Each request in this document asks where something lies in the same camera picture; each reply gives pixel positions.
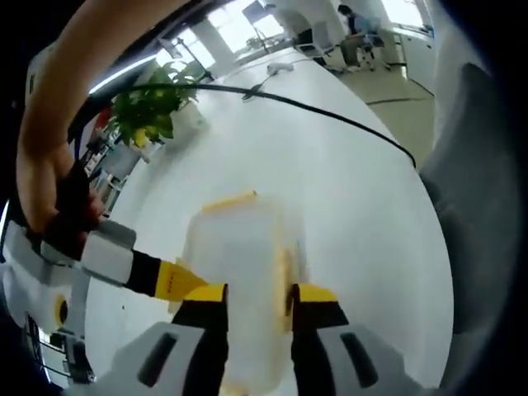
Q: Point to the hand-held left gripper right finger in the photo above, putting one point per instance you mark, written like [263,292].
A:
[326,350]

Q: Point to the white object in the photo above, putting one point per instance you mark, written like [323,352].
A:
[279,68]

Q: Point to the black monitor stand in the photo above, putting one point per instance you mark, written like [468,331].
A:
[194,55]

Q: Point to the clear plastic box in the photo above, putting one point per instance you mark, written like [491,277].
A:
[235,255]

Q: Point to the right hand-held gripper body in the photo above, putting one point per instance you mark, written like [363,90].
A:
[29,280]

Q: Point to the small black object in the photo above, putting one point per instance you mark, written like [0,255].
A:
[252,92]

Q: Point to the green potted plant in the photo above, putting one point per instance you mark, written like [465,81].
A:
[144,107]

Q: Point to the ceiling light strip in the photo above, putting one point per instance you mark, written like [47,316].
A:
[123,70]

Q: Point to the shelf of white boxes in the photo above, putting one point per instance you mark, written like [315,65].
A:
[111,185]

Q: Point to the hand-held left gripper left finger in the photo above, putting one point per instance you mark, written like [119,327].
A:
[194,350]

